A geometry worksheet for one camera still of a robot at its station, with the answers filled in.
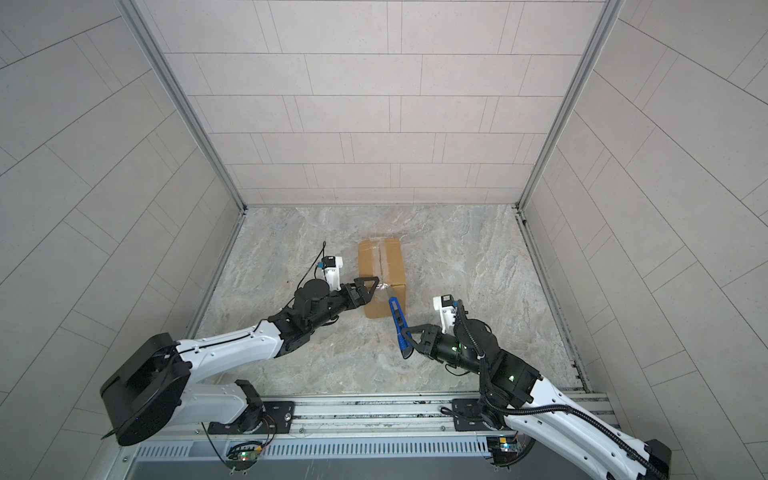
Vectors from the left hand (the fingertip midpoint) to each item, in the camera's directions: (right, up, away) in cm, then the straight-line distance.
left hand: (379, 282), depth 78 cm
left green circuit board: (-29, -35, -14) cm, 48 cm away
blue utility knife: (+7, -12, -13) cm, 19 cm away
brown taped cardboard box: (+1, +6, +5) cm, 7 cm away
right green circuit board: (+29, -36, -10) cm, 48 cm away
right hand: (+6, -12, -11) cm, 17 cm away
